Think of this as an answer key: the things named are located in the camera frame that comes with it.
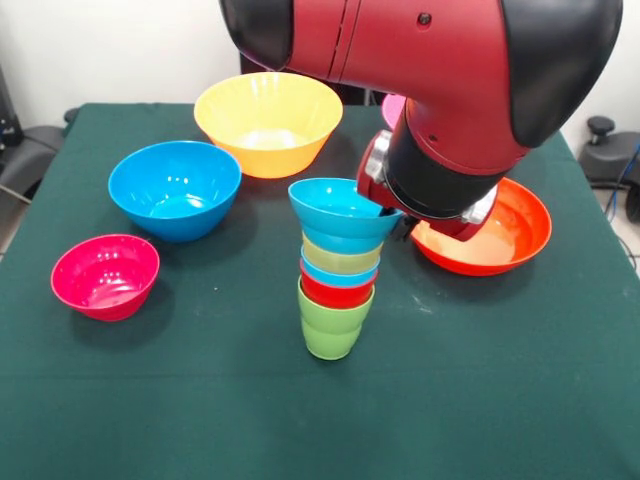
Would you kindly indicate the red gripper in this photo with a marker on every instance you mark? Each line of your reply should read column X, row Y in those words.
column 445, row 231

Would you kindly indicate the small light blue bowl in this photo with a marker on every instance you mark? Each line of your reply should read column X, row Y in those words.
column 340, row 225

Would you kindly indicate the yellow cup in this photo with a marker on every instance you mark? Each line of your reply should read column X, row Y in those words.
column 340, row 261

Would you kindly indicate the red cup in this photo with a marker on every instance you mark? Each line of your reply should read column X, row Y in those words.
column 335, row 295

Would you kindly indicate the blue cup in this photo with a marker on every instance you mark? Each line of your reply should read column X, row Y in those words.
column 312, row 272

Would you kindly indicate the green cup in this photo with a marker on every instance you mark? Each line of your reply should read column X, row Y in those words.
column 330, row 330

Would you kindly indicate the large orange bowl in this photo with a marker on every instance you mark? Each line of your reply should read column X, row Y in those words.
column 265, row 110

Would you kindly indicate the medium blue bowl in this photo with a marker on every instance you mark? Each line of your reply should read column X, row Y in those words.
column 175, row 190

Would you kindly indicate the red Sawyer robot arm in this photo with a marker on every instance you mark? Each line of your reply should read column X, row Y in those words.
column 450, row 75

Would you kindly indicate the large pink bowl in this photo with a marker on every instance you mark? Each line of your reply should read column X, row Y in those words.
column 392, row 112

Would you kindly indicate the shallow red-orange bowl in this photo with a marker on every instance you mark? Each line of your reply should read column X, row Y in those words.
column 520, row 235

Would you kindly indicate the black chair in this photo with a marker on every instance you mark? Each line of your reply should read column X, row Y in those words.
column 30, row 150
column 605, row 160

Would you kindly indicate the dark green table cloth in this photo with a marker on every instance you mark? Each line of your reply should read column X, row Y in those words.
column 300, row 440

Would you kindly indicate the small crimson bowl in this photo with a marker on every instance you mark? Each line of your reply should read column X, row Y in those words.
column 105, row 280

